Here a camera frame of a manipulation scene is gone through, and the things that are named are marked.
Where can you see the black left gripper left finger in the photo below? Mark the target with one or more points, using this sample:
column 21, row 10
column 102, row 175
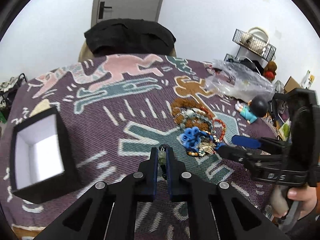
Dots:
column 107, row 211

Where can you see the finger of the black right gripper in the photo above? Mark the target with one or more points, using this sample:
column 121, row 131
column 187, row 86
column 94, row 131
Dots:
column 237, row 155
column 269, row 145

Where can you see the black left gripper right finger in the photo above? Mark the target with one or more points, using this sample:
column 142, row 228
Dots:
column 216, row 211

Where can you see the blue chunky bead jewelry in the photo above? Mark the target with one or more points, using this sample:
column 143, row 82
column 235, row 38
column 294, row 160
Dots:
column 191, row 138

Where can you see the mixed jewelry pile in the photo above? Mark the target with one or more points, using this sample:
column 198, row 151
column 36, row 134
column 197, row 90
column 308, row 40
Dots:
column 192, row 116

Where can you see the black white jewelry box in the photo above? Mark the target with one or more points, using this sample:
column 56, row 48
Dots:
column 42, row 167

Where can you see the person's right hand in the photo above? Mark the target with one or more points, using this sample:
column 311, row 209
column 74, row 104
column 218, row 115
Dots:
column 306, row 195

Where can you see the small cartoon boy figurine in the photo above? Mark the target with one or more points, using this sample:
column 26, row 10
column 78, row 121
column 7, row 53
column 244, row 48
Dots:
column 254, row 109

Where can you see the cardboard box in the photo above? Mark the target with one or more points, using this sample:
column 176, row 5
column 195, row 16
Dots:
column 291, row 84

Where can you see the orange plush toy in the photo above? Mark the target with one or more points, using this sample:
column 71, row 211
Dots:
column 270, row 71

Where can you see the clear plastic bag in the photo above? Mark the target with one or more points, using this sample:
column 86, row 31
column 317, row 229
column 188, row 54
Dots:
column 237, row 81

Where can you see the purple patterned woven blanket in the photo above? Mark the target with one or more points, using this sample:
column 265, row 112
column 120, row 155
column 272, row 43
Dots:
column 116, row 109

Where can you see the cream handbag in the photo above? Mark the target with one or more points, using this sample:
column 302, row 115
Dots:
column 254, row 43

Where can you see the black shoe rack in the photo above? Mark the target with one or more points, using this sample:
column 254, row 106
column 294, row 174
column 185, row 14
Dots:
column 9, row 89

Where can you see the black garment on chair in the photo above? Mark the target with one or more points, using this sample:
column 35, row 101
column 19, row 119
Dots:
column 128, row 36

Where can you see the black wire wall basket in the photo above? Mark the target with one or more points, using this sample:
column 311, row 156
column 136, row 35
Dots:
column 244, row 53

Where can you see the black door handle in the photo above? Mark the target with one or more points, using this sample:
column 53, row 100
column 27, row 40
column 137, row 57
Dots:
column 102, row 8

